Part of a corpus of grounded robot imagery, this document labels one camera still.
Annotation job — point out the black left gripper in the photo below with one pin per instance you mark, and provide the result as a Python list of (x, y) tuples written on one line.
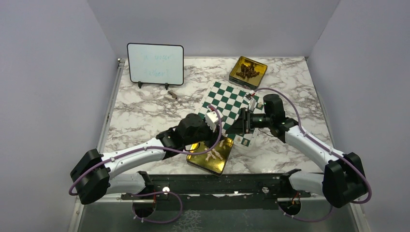
[(213, 137)]

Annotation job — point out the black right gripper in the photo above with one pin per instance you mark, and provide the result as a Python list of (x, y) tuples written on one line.
[(242, 125)]

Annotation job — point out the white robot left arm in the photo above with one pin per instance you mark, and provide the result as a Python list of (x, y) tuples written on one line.
[(97, 174)]

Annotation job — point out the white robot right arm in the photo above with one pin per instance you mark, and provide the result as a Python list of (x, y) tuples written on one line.
[(342, 180)]

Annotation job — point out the green white chess board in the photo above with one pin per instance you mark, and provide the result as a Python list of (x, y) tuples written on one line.
[(228, 99)]

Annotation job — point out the gold tin white pieces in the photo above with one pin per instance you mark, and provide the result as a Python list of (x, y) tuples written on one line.
[(215, 160)]

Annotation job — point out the gold tin dark pieces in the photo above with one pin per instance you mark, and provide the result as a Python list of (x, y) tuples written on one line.
[(251, 83)]

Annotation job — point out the pile of dark chess pieces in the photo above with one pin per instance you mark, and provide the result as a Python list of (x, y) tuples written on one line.
[(247, 71)]

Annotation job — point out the small tan clip object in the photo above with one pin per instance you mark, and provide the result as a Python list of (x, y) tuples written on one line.
[(171, 96)]

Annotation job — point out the small whiteboard on stand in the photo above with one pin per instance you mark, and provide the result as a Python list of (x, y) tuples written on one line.
[(161, 64)]

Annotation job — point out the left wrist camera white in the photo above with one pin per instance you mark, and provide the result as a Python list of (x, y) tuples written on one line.
[(212, 119)]

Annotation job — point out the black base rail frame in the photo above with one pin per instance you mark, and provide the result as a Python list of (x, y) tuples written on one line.
[(160, 192)]

